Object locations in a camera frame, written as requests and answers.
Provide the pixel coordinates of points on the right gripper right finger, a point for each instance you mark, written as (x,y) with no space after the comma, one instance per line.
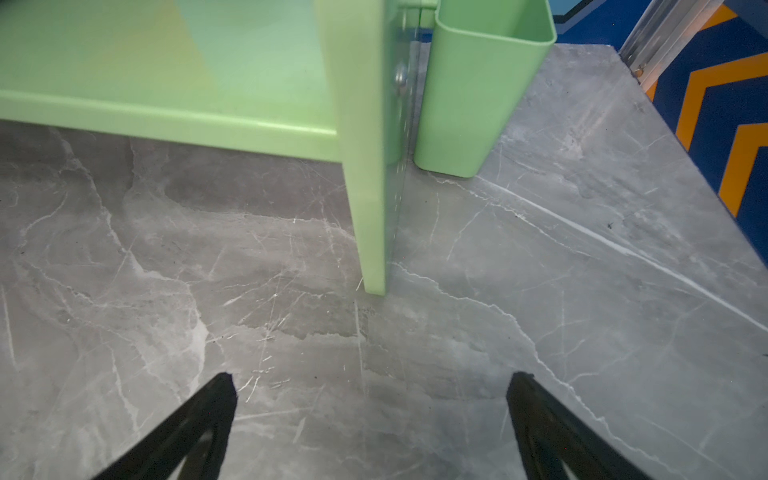
(554,443)

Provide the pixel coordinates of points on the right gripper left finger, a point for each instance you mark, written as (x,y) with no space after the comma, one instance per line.
(191,443)

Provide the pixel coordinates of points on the green two-tier wooden shelf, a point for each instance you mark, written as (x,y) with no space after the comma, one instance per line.
(327,81)

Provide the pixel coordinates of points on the green side cup on shelf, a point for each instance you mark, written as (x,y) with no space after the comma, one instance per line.
(483,57)

